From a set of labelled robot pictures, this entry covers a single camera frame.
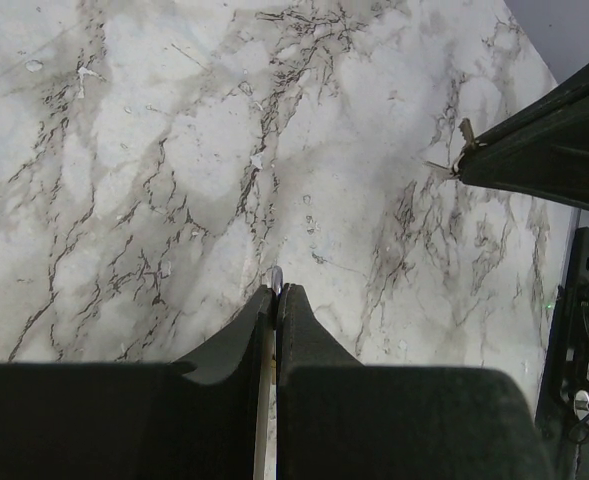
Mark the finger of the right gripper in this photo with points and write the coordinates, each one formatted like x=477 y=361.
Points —
x=542 y=151

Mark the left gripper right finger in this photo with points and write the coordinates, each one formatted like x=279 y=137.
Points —
x=340 y=419

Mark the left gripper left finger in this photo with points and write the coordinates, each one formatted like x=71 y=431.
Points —
x=198 y=417

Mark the small brass padlock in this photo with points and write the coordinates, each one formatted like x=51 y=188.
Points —
x=265 y=432

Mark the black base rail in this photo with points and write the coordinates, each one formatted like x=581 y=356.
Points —
x=562 y=412

